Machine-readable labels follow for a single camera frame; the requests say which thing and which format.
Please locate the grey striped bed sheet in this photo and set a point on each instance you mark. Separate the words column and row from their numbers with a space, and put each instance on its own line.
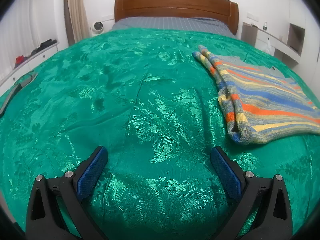
column 175, row 23

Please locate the dark clothes pile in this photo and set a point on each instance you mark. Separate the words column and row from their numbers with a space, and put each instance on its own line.
column 43, row 46

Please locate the beige curtain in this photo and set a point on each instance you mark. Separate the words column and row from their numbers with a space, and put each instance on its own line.
column 76, row 12

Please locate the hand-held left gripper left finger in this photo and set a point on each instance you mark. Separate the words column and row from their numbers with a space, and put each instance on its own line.
column 91, row 172

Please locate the striped knit sweater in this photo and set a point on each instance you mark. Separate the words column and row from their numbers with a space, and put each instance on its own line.
column 262, row 97

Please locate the white built-in cabinet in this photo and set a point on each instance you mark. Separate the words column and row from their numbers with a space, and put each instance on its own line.
column 282, row 45

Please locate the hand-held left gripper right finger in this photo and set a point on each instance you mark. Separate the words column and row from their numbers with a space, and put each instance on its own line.
column 226, row 172

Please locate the red cloth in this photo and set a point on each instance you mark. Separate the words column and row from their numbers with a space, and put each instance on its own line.
column 21, row 59

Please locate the green patterned bedspread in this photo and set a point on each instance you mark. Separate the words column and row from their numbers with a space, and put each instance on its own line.
column 125, row 100

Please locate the white drawer unit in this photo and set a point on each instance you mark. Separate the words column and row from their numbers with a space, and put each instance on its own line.
column 30, row 62

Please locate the brown wooden headboard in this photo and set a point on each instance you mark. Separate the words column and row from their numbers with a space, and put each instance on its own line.
column 175, row 5

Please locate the white plastic bag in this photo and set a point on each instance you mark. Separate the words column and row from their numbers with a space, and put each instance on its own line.
column 268, row 47

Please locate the white round fan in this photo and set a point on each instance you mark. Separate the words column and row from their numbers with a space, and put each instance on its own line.
column 97, row 27

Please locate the white sheer curtain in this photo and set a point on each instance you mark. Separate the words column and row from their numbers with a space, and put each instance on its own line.
column 17, row 30

